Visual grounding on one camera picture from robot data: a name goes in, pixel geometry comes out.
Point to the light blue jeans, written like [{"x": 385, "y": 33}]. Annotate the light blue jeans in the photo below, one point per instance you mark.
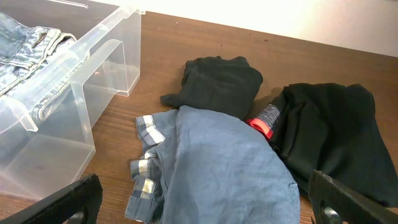
[{"x": 26, "y": 51}]

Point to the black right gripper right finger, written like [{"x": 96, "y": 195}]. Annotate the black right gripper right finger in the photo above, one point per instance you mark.
[{"x": 333, "y": 202}]

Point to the blue shirt with plaid cuffs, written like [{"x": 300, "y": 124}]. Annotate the blue shirt with plaid cuffs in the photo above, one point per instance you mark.
[{"x": 202, "y": 166}]

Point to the black folded garment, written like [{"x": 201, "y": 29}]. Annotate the black folded garment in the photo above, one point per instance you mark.
[{"x": 217, "y": 84}]

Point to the clear plastic storage bin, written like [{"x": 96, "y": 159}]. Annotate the clear plastic storage bin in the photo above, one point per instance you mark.
[{"x": 46, "y": 137}]

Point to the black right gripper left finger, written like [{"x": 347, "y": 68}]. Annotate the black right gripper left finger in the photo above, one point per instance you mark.
[{"x": 77, "y": 203}]

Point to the black garment with red tag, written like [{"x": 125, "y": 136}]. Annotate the black garment with red tag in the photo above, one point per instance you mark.
[{"x": 331, "y": 128}]

